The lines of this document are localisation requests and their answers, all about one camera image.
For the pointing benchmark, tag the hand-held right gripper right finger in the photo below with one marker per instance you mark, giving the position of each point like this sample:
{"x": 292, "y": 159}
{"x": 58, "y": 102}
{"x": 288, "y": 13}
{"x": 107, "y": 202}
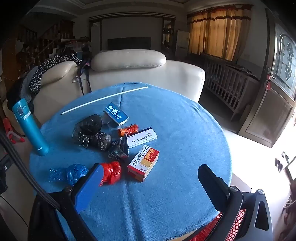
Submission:
{"x": 212, "y": 185}

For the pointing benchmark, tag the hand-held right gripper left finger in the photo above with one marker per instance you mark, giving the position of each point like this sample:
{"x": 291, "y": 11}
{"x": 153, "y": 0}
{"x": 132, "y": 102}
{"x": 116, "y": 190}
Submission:
{"x": 89, "y": 185}

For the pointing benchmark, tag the red mesh basket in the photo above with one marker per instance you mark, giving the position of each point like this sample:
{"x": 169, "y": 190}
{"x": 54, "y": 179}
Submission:
{"x": 239, "y": 222}

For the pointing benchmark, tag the blue toothpaste box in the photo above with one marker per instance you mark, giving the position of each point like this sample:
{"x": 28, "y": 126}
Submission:
{"x": 114, "y": 111}

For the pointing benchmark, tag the blue plastic bag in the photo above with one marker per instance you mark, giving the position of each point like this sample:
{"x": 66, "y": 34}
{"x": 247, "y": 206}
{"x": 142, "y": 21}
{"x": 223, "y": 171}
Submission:
{"x": 74, "y": 172}

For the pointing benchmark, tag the red plastic bag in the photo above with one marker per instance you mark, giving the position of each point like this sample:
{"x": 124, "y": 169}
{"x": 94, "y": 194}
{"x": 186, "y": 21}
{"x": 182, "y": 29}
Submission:
{"x": 111, "y": 172}

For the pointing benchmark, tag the dark snack wrapper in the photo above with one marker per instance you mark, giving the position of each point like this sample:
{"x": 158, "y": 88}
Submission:
{"x": 118, "y": 150}

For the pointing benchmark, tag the black plastic bag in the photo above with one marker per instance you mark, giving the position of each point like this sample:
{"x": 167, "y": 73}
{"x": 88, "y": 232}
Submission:
{"x": 89, "y": 124}
{"x": 101, "y": 140}

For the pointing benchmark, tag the red yellow medicine box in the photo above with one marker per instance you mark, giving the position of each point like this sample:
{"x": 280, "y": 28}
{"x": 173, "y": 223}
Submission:
{"x": 143, "y": 164}

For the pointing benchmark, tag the orange candy wrapper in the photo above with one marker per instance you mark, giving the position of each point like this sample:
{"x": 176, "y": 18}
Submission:
{"x": 128, "y": 130}

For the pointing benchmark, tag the blue tablecloth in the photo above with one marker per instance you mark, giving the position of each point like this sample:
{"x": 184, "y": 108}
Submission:
{"x": 173, "y": 129}

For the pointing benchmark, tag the white blue medicine box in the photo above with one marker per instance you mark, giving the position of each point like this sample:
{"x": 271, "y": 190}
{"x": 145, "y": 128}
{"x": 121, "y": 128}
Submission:
{"x": 142, "y": 138}

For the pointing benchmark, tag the teal thermos bottle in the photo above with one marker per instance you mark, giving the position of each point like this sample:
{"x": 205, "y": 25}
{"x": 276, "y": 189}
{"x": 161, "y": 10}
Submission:
{"x": 32, "y": 129}

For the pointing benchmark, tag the brown glass panel door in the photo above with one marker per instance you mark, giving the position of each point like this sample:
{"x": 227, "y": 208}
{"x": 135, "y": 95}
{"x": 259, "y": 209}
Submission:
{"x": 266, "y": 115}

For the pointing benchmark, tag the white thin stick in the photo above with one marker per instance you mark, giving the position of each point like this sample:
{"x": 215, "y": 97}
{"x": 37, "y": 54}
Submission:
{"x": 120, "y": 93}

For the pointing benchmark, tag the red plastic toy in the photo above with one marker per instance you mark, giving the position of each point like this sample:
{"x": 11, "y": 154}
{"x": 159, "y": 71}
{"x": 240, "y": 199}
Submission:
{"x": 8, "y": 129}

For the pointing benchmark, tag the wooden baby crib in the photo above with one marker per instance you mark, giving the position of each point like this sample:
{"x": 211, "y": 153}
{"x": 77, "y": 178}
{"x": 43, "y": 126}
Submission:
{"x": 222, "y": 81}

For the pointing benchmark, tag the grey dark clothes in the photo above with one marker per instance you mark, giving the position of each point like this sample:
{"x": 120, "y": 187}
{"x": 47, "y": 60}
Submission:
{"x": 23, "y": 88}

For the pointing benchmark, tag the red door tassel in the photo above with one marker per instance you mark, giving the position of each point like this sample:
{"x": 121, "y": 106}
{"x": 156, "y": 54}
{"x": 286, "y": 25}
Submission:
{"x": 268, "y": 78}

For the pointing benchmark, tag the cream leather sofa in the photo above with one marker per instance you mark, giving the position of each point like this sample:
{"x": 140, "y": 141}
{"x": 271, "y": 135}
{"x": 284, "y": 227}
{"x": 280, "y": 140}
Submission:
{"x": 143, "y": 76}

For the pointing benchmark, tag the black white patterned cloth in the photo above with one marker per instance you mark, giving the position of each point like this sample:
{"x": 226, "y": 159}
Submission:
{"x": 46, "y": 67}

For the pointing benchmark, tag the white standing air conditioner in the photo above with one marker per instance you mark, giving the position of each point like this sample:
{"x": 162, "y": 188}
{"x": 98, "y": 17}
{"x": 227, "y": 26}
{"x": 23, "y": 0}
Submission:
{"x": 182, "y": 41}

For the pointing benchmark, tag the black television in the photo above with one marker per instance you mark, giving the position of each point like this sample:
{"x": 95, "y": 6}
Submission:
{"x": 129, "y": 44}

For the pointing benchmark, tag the wooden staircase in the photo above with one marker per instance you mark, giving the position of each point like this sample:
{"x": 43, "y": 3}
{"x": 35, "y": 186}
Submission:
{"x": 46, "y": 41}

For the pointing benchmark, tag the orange curtains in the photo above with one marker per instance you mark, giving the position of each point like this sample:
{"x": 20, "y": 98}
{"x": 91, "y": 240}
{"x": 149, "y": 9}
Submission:
{"x": 219, "y": 34}

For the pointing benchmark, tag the dark display shelf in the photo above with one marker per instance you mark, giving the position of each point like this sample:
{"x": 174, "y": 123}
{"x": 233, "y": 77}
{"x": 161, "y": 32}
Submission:
{"x": 168, "y": 34}

